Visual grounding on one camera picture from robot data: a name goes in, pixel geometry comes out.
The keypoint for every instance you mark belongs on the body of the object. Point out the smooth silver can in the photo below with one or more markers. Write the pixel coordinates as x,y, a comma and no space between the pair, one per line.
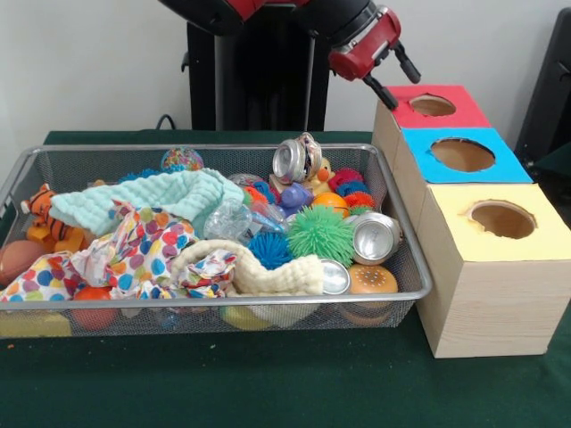
375,237

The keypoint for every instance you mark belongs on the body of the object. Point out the brown toy football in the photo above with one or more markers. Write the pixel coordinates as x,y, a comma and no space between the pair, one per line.
18,260

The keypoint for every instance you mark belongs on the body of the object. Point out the wooden box with three holes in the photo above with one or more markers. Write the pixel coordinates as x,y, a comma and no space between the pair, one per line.
482,303

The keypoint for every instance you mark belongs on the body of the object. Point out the toy burger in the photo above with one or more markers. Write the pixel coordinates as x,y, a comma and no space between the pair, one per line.
372,281

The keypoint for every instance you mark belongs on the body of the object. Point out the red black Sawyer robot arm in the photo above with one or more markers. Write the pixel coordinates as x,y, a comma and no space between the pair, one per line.
343,20

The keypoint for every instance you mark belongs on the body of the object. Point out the mint green fuzzy cloth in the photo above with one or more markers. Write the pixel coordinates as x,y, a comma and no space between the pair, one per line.
152,198

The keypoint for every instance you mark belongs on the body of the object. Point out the blue spiky rubber ball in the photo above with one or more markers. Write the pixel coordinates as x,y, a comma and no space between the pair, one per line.
270,251

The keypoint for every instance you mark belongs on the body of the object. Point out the polka dot colourful cloth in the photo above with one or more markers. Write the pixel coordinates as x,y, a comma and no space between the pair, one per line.
134,254

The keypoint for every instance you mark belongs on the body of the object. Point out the clear crumpled plastic bottle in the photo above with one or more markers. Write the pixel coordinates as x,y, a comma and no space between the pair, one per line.
227,218

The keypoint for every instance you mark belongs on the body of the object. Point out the cream knitted cloth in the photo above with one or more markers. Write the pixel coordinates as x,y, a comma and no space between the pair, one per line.
268,272

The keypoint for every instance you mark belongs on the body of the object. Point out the green spiky rubber ball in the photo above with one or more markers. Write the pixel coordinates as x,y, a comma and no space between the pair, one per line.
319,234

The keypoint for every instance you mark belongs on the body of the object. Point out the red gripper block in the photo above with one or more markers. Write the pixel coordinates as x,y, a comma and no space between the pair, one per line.
361,49

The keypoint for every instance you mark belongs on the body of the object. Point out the crushed silver can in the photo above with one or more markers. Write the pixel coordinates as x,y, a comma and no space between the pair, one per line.
297,159

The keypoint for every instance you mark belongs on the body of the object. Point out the small orange basketball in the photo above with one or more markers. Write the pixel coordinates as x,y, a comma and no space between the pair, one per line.
330,202

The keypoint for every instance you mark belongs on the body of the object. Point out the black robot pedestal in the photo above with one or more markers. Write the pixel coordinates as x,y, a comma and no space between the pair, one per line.
268,89

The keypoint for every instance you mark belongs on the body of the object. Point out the black upright panel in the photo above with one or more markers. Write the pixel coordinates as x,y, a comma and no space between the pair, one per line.
549,89

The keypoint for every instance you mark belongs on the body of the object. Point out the dark green side table cloth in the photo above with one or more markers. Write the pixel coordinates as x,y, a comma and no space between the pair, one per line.
558,162

